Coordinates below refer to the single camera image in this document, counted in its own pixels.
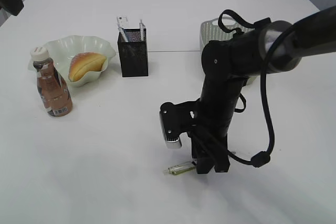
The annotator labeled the light green woven basket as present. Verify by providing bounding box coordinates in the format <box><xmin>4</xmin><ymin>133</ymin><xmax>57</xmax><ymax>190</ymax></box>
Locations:
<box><xmin>199</xmin><ymin>17</ymin><xmax>259</xmax><ymax>86</ymax></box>

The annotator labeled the black mesh pen holder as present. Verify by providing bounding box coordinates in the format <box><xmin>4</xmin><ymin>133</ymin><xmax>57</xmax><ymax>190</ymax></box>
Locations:
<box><xmin>118</xmin><ymin>28</ymin><xmax>149</xmax><ymax>77</ymax></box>

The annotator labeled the pale green wavy plate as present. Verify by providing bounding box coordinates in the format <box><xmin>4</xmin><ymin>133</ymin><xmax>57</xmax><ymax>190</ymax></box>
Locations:
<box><xmin>43</xmin><ymin>35</ymin><xmax>116</xmax><ymax>87</ymax></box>

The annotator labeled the brown Nescafe coffee bottle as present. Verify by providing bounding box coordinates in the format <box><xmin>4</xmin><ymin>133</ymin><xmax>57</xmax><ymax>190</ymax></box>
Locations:
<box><xmin>30</xmin><ymin>47</ymin><xmax>73</xmax><ymax>117</ymax></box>

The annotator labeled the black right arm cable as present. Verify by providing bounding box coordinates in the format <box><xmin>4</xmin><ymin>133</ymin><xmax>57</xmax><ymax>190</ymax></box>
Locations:
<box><xmin>188</xmin><ymin>9</ymin><xmax>297</xmax><ymax>169</ymax></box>

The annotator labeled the clear plastic ruler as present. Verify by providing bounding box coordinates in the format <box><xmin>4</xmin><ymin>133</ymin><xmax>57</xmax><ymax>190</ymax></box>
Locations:
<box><xmin>116</xmin><ymin>16</ymin><xmax>130</xmax><ymax>29</ymax></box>

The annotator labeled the blue grip ballpoint pen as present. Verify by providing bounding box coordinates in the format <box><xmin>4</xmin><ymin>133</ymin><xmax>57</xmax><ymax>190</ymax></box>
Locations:
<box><xmin>118</xmin><ymin>24</ymin><xmax>129</xmax><ymax>42</ymax></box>

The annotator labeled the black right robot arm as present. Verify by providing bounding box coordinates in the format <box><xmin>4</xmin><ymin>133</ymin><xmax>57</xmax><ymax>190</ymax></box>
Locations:
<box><xmin>189</xmin><ymin>7</ymin><xmax>335</xmax><ymax>174</ymax></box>

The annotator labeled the white beige ballpoint pen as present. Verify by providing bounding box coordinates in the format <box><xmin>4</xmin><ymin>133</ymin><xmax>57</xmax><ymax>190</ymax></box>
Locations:
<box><xmin>163</xmin><ymin>160</ymin><xmax>196</xmax><ymax>176</ymax></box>

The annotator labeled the bread bun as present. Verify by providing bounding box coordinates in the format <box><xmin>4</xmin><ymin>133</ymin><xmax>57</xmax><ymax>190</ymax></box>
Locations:
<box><xmin>68</xmin><ymin>52</ymin><xmax>107</xmax><ymax>82</ymax></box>

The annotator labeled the grey grip ballpoint pen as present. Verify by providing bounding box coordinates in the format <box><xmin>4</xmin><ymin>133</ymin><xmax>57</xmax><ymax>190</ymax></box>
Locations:
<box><xmin>139</xmin><ymin>19</ymin><xmax>145</xmax><ymax>41</ymax></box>

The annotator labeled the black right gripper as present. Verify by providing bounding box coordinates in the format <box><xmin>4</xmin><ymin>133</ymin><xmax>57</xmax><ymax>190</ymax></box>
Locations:
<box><xmin>188</xmin><ymin>126</ymin><xmax>230</xmax><ymax>174</ymax></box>

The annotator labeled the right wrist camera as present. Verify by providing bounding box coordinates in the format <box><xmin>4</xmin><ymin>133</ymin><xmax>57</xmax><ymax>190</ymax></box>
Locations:
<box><xmin>159</xmin><ymin>99</ymin><xmax>199</xmax><ymax>149</ymax></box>

